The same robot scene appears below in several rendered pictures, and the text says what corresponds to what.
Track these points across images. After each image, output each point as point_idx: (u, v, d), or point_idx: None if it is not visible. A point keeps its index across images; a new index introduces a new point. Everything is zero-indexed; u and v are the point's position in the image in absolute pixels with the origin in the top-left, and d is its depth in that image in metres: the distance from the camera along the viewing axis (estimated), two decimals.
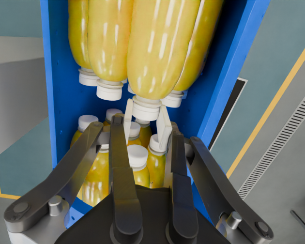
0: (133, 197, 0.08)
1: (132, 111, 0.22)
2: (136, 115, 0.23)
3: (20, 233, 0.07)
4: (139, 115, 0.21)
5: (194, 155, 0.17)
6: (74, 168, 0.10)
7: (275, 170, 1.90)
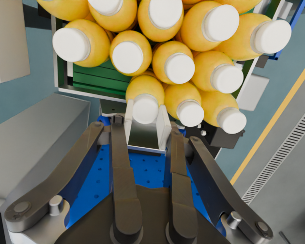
0: (133, 197, 0.08)
1: (133, 104, 0.23)
2: (138, 106, 0.23)
3: (20, 233, 0.07)
4: (142, 98, 0.23)
5: (194, 155, 0.17)
6: (75, 168, 0.10)
7: (263, 197, 2.04)
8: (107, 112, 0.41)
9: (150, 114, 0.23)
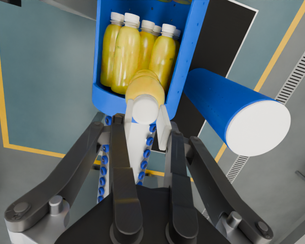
0: (133, 197, 0.08)
1: None
2: None
3: (20, 233, 0.07)
4: None
5: (194, 155, 0.17)
6: (75, 168, 0.10)
7: None
8: None
9: None
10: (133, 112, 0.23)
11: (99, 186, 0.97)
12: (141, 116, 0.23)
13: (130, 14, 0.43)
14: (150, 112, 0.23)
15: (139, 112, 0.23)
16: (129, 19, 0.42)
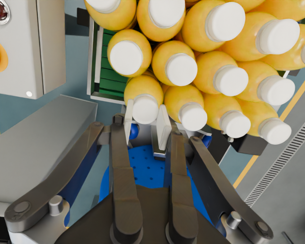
0: (133, 197, 0.08)
1: (183, 113, 0.24)
2: (189, 114, 0.24)
3: (20, 233, 0.07)
4: (192, 107, 0.24)
5: (194, 155, 0.17)
6: (75, 168, 0.10)
7: (266, 198, 2.05)
8: None
9: (199, 122, 0.24)
10: (133, 112, 0.23)
11: None
12: (141, 116, 0.23)
13: None
14: (150, 111, 0.23)
15: (139, 112, 0.23)
16: None
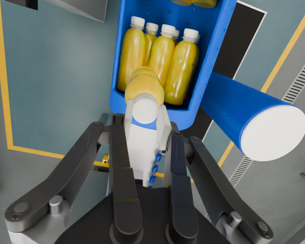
0: (133, 197, 0.08)
1: None
2: None
3: (20, 233, 0.07)
4: None
5: (194, 155, 0.17)
6: (75, 168, 0.10)
7: None
8: None
9: None
10: None
11: (108, 190, 0.96)
12: None
13: (142, 112, 0.23)
14: None
15: None
16: (140, 118, 0.25)
